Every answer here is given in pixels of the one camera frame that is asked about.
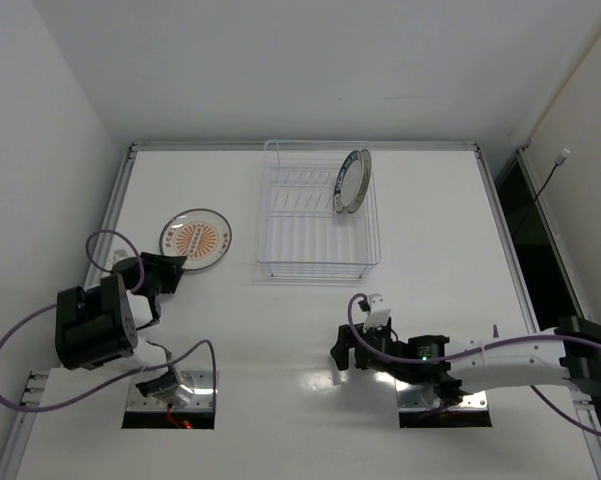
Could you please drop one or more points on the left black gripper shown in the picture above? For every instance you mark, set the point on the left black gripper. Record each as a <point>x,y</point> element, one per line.
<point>161,270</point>

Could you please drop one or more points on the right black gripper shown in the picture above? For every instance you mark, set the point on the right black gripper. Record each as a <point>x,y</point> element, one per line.
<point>359,351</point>

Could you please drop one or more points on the sunburst pattern plate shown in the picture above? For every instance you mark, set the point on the sunburst pattern plate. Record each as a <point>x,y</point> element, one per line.
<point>202,236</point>

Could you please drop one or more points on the green rim lettered plate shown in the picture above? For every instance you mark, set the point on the green rim lettered plate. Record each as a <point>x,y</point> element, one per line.
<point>348,182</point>

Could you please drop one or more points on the white plate floral emblem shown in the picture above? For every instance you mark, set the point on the white plate floral emblem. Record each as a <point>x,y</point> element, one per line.
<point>365,181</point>

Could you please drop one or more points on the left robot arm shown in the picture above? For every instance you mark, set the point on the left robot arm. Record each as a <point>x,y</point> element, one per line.
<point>101,326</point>

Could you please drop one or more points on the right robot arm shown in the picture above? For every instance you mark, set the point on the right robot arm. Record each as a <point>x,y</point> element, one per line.
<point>568,355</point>

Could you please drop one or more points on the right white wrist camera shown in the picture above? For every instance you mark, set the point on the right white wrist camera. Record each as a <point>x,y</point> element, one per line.
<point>377,312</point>

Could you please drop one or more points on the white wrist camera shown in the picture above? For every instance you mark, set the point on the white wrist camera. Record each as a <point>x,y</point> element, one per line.
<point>377,312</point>
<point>119,255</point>

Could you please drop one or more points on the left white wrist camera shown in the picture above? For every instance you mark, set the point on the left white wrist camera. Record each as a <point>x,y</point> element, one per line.
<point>119,255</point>

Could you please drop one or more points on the aluminium frame rail left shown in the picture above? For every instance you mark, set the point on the aluminium frame rail left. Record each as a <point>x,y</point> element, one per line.
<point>98,247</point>

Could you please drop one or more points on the aluminium frame rail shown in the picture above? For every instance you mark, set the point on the aluminium frame rail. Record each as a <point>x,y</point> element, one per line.
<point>304,145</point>
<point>517,278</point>
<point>98,247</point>

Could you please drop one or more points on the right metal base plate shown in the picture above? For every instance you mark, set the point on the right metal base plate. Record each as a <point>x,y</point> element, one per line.
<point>418,400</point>

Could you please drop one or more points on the metal base plate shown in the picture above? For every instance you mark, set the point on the metal base plate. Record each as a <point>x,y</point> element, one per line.
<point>418,400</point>
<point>195,395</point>

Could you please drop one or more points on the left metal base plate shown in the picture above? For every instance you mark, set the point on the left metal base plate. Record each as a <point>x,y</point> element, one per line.
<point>195,395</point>

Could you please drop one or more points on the white wire dish rack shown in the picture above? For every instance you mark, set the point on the white wire dish rack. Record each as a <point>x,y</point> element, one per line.
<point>301,237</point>

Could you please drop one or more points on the aluminium frame rail back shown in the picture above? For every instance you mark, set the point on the aluminium frame rail back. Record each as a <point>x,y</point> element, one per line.
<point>304,145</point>

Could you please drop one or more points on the aluminium frame rail right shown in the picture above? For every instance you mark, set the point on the aluminium frame rail right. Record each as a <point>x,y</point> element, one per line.
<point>517,278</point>

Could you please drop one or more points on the black cable white plug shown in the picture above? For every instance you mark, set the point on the black cable white plug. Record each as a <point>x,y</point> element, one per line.
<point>558,162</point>

